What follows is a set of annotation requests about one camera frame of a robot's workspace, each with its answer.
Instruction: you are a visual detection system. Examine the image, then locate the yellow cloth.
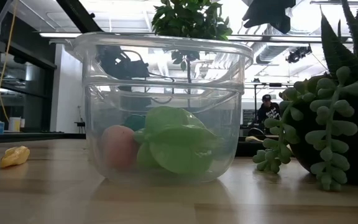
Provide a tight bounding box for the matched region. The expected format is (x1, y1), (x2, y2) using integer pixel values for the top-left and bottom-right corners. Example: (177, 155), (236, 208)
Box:
(244, 135), (264, 144)

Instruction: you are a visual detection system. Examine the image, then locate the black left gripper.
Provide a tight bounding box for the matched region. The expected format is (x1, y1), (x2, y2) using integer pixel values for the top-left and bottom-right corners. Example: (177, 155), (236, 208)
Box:
(118, 93), (153, 110)

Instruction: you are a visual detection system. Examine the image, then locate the small potted succulent plant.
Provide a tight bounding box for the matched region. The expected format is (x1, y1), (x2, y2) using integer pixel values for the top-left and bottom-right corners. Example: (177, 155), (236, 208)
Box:
(252, 0), (358, 192)

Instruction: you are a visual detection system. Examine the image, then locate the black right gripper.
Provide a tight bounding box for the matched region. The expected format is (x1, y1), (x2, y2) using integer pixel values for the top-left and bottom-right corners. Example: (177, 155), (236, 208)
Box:
(242, 0), (296, 35)

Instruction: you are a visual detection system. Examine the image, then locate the small black stand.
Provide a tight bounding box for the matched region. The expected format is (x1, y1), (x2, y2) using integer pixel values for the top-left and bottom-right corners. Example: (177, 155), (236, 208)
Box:
(75, 105), (86, 134)

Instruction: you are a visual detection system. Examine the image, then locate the dark green toy pepper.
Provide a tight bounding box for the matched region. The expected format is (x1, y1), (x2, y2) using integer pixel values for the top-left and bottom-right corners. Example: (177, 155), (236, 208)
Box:
(122, 114), (147, 132)

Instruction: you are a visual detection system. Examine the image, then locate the leafy green plant, black pot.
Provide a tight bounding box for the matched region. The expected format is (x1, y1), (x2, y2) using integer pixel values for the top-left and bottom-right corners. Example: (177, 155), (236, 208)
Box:
(150, 0), (233, 108)

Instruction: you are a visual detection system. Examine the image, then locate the black counter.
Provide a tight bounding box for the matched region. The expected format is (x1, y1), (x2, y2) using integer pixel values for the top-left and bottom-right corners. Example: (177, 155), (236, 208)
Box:
(0, 132), (86, 144)

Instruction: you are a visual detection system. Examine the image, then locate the ceiling light bar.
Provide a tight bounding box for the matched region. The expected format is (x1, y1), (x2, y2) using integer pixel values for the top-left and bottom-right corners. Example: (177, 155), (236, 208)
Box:
(39, 32), (83, 39)

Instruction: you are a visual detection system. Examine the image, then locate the light green leafy toy vegetable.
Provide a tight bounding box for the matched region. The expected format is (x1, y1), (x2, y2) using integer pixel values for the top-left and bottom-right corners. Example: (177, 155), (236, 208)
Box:
(134, 124), (222, 175)

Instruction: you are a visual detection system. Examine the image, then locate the white tub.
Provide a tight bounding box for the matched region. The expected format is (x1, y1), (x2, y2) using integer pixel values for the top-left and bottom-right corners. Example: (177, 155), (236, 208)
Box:
(8, 117), (22, 133)

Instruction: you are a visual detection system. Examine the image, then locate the clear plastic tupperware container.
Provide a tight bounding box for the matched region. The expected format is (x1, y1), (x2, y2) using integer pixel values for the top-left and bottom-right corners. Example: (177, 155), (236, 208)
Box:
(48, 32), (255, 184)

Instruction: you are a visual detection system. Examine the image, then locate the pink toy peach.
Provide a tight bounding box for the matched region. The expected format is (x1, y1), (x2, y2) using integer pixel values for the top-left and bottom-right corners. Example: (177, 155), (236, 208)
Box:
(100, 124), (140, 172)

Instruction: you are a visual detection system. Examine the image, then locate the person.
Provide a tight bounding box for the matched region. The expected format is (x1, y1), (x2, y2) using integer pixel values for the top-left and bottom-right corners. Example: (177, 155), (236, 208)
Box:
(255, 94), (282, 129)

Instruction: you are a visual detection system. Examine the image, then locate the yellow cable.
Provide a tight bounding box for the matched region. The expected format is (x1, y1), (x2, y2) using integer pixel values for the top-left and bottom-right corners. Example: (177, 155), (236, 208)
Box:
(0, 0), (19, 125)

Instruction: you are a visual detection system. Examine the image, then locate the black ceiling-mounted device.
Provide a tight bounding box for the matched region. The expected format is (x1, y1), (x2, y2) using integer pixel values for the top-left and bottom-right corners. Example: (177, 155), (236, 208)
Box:
(285, 45), (313, 64)

